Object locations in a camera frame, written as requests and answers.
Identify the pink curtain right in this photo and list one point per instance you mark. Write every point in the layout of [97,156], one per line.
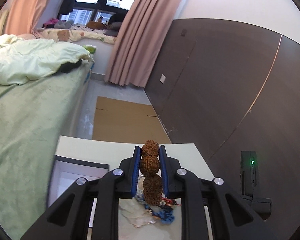
[139,41]

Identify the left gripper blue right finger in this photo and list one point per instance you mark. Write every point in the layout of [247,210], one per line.
[163,168]

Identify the flat brown cardboard sheet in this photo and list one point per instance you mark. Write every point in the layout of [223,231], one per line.
[127,122]

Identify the white translucent plastic bag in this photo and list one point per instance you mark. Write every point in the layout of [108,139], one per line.
[134,209]

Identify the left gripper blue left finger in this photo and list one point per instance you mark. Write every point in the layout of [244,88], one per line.
[135,171]

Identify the green bed with sheet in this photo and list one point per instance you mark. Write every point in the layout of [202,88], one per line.
[32,118]

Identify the pale green crumpled duvet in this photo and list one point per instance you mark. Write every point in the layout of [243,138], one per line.
[23,60]

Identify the black garment on bed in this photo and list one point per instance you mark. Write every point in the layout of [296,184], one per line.
[68,67]

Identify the black phone on mount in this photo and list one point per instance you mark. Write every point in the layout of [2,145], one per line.
[248,172]

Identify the black square jewelry box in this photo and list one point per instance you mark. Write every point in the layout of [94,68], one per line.
[65,171]

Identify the floral window seat cushion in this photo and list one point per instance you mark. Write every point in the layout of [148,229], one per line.
[66,35]

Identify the pink curtain left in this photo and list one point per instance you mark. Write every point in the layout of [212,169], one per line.
[24,15]

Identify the white wall switch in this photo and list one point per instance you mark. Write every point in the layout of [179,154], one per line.
[162,78]

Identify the pink curtain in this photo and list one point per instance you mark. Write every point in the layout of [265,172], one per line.
[139,41]
[24,15]

